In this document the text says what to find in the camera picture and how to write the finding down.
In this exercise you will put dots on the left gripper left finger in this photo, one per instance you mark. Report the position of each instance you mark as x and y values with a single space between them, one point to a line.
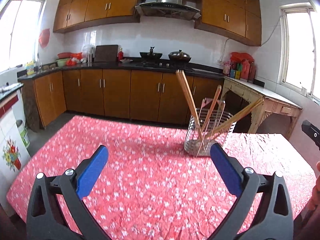
45 219

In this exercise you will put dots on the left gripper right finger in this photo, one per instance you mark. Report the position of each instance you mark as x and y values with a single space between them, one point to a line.
273 218

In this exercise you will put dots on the lower wooden kitchen cabinets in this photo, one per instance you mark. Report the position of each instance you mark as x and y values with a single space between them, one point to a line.
129 94

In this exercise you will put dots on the person's right hand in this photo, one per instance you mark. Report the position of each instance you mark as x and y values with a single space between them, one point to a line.
314 201

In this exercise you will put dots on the old cream side table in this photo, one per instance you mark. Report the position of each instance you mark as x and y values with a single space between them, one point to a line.
273 103

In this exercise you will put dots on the right window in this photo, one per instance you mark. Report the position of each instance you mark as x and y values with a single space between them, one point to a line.
300 30

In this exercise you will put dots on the window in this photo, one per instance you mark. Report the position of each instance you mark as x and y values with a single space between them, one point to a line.
300 30
20 27

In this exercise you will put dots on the dark sauce bottle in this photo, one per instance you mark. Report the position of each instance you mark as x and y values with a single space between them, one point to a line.
252 72

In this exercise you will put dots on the large orange oil bottle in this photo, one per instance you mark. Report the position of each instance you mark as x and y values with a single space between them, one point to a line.
245 70

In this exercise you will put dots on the white plastic bucket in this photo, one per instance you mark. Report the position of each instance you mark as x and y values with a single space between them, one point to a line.
23 133

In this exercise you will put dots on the red floral tablecloth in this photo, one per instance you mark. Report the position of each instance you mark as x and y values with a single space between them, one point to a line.
150 187

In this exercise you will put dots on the black lidded pot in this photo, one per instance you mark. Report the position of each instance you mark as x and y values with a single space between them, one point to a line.
179 56

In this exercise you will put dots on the yellow detergent bottle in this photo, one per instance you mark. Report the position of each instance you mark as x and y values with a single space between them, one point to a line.
30 68

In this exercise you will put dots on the green bowl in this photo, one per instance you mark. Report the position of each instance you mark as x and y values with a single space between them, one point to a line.
62 62

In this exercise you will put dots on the red basin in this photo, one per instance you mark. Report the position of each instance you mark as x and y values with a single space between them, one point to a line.
64 55

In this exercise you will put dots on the dark wooden cutting board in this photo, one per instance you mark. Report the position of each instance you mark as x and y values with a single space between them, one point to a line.
106 53

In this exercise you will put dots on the black gas stove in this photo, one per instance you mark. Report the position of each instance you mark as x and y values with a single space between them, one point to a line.
167 64

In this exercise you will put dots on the red bottle on counter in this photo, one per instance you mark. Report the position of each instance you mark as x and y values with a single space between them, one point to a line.
120 54

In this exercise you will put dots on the steel range hood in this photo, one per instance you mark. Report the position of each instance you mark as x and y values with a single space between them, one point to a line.
189 10

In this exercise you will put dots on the left window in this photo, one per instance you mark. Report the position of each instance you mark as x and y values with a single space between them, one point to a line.
20 27

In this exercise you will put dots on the metal wire utensil holder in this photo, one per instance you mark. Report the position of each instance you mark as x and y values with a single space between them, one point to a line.
197 147

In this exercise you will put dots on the upper wooden wall cabinets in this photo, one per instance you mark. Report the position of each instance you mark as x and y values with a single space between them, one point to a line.
239 20

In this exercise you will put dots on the black wok with handle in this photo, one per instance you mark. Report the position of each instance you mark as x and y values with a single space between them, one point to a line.
151 55

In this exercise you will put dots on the red plastic bag on wall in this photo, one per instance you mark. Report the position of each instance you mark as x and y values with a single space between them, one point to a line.
44 38

